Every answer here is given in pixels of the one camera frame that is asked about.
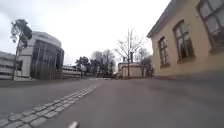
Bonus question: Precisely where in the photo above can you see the grey asphalt road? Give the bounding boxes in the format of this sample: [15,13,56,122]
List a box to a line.
[0,73,224,128]

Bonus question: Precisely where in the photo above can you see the small yellow building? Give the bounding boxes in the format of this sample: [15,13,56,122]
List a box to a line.
[117,61,151,79]

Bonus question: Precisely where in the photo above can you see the bare tree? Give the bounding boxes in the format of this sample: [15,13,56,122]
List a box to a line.
[114,28,146,78]

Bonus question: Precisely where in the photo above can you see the low white building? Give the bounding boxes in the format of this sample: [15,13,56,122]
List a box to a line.
[0,50,24,81]

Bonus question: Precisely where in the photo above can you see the robot's own part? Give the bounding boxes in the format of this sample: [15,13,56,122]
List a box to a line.
[68,121,80,128]

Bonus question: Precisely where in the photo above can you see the group of dark trees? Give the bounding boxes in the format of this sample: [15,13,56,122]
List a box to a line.
[74,49,118,79]

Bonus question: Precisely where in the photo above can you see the cobblestone strip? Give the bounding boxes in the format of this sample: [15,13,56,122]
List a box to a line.
[0,85,98,128]

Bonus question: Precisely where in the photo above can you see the tall pine tree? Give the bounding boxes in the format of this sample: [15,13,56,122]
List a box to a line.
[9,18,33,81]

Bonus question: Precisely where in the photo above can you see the yellow building with windows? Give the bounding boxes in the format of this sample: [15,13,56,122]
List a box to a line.
[146,0,224,78]

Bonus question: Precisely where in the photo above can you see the round glass office building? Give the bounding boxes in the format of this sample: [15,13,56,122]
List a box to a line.
[14,31,65,81]

